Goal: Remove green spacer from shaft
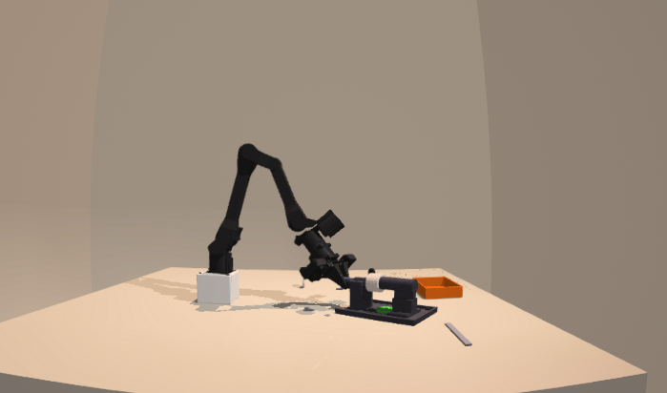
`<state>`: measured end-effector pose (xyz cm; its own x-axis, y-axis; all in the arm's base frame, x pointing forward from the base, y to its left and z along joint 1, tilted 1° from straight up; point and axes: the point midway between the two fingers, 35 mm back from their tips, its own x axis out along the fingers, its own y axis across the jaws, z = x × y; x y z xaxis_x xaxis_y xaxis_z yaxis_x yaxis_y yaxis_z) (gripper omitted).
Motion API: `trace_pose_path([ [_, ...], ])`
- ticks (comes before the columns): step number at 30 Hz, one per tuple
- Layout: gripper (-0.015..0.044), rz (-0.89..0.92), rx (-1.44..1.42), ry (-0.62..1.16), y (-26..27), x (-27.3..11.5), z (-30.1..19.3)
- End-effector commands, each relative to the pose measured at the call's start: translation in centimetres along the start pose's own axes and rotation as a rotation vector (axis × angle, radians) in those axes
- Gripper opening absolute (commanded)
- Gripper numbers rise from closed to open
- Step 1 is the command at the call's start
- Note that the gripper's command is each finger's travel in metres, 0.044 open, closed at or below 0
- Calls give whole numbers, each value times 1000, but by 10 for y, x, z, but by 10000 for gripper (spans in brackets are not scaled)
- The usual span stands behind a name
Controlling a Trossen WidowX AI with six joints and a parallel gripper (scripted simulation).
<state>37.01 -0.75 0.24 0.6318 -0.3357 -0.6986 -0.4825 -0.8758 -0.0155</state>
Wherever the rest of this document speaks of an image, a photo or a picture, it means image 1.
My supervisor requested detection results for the grey flat bar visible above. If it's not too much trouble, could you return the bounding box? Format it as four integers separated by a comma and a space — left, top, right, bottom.
445, 322, 472, 346

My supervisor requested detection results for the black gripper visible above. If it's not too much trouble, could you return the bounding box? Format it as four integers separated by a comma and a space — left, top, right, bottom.
303, 241, 357, 290

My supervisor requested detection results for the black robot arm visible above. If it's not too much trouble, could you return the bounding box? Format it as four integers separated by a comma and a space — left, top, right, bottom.
206, 143, 345, 275

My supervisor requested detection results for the orange open tray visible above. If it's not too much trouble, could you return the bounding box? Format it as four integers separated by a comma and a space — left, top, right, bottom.
415, 277, 463, 299

